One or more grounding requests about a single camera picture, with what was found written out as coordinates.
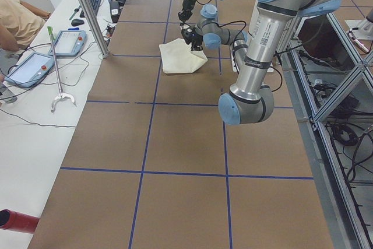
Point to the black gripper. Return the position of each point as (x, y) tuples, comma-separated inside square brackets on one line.
[(195, 39), (186, 5)]

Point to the cream long-sleeve shirt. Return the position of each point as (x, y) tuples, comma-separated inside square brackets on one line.
[(177, 57)]

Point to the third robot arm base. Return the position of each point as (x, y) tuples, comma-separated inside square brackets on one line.
[(361, 29)]

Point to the black keyboard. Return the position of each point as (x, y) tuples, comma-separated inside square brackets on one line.
[(93, 2)]

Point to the black computer mouse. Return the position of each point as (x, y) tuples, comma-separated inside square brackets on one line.
[(77, 22)]

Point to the far blue teach pendant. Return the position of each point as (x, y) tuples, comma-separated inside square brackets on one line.
[(69, 43)]

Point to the blue teach pendant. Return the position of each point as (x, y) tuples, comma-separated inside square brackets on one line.
[(31, 70), (69, 43)]

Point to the metal reacher grabber tool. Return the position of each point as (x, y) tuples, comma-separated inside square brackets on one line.
[(61, 94)]

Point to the near blue teach pendant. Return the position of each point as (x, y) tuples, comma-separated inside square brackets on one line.
[(31, 70)]

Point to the person in beige shirt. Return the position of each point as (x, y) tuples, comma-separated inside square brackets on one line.
[(20, 24)]

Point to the red cylinder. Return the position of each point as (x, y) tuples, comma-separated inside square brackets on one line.
[(18, 222)]

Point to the aluminium frame rack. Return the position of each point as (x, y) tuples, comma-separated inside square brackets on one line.
[(331, 86)]

